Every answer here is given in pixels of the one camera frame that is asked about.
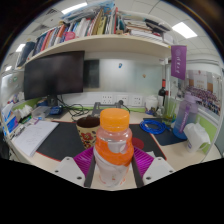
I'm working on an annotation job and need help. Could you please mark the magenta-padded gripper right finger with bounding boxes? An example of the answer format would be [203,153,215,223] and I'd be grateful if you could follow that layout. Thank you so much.
[131,146,177,189]

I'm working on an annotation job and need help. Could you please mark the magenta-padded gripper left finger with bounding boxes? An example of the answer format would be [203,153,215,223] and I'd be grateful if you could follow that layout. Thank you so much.
[52,145,98,188]

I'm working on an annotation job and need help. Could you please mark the orange drink bottle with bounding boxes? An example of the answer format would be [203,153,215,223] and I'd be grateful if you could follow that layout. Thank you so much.
[92,107,135,188]

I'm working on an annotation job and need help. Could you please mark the purple water bottle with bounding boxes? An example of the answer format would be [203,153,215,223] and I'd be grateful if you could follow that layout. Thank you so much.
[172,92,200,140]

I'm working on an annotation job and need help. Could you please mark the black red-edged desk mat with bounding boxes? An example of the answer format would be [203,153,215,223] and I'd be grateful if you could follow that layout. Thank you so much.
[35,120,168,163]

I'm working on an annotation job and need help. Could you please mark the dark blue mouse pad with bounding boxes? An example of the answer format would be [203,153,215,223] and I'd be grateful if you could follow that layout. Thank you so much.
[153,128,188,147]

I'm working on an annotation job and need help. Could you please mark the flat round red coaster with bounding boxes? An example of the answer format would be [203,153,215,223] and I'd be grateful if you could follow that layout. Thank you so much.
[132,137,145,151]

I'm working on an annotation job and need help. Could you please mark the floral paper cup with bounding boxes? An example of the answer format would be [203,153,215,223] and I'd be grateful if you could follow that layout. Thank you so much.
[75,115,102,150]

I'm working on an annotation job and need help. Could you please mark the white paper notebook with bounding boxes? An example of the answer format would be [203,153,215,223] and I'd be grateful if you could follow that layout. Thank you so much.
[12,119,60,158]

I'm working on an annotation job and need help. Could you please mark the crumpled white paper towel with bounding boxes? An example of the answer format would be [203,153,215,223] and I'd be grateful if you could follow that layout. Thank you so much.
[183,122,212,154]

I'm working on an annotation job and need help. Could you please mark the small blue box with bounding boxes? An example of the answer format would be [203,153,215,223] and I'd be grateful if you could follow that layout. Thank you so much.
[49,105,64,116]

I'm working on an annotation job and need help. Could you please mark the green transparent cup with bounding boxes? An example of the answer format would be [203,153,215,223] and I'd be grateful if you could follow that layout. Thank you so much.
[163,96,179,122]

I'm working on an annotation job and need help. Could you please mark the grey metal laptop stand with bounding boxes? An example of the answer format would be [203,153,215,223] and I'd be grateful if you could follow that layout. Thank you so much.
[91,101,124,118]

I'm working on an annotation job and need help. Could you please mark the white ceramic jar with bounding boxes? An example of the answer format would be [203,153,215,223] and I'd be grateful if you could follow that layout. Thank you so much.
[145,94,159,111]

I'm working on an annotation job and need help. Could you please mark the blue white tissue box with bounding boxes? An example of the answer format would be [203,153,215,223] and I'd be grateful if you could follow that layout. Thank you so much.
[0,102,20,134]

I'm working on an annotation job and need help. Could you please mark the group photo poster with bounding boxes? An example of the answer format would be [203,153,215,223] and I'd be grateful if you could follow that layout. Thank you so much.
[184,69,223,116]

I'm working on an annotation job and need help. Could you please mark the black computer monitor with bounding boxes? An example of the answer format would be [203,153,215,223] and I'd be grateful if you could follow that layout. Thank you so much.
[23,50,86,101]

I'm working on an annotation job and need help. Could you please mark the purple hanging banner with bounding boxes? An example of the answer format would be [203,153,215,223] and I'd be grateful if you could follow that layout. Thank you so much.
[170,44,188,81]

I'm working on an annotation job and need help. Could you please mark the shelf with books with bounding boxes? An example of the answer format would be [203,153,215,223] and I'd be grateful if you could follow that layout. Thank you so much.
[14,1,176,69]

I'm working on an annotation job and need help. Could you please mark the ceiling lights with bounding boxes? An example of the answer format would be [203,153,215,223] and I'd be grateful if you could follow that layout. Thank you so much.
[4,1,198,73]

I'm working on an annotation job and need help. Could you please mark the black cables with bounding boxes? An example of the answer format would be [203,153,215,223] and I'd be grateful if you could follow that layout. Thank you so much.
[58,96,91,118]

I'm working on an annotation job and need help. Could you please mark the white wall socket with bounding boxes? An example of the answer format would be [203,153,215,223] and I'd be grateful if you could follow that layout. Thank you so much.
[100,94,114,105]
[130,94,144,107]
[116,94,129,106]

